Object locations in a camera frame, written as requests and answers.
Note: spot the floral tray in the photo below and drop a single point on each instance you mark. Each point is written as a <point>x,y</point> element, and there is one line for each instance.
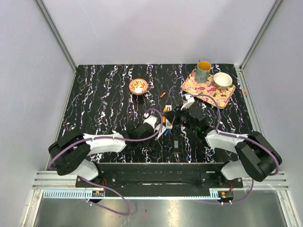
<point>221,96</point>

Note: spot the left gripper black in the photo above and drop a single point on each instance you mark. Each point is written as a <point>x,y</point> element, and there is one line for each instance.
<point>150,144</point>

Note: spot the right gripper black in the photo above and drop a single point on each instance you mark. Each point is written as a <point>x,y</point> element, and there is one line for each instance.
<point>170,115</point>

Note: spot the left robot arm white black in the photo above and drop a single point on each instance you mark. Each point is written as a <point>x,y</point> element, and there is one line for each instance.
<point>69,153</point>

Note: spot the cream white bowl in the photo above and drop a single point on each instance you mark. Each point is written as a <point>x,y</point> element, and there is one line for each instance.
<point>222,80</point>

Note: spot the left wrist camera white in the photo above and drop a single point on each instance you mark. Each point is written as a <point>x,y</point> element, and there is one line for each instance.
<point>152,121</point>

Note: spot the blue mug yellow inside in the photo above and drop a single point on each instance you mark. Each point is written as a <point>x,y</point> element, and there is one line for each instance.
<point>202,71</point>

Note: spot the orange patterned small bowl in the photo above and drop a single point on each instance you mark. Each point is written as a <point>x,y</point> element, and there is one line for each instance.
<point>138,86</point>

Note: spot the white remote orange batteries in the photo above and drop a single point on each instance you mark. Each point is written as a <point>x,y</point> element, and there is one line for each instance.
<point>167,117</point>

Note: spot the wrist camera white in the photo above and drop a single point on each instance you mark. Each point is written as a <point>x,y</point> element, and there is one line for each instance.
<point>188,100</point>
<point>152,121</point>

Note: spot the black remote blue batteries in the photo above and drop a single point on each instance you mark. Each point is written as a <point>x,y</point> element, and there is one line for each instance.
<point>176,140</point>

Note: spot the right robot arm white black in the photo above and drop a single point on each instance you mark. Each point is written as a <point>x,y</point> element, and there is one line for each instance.
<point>257,158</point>

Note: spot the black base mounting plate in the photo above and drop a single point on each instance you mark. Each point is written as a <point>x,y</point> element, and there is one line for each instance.
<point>164,180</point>

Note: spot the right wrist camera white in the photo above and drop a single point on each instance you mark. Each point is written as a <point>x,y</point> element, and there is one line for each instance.
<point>188,100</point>

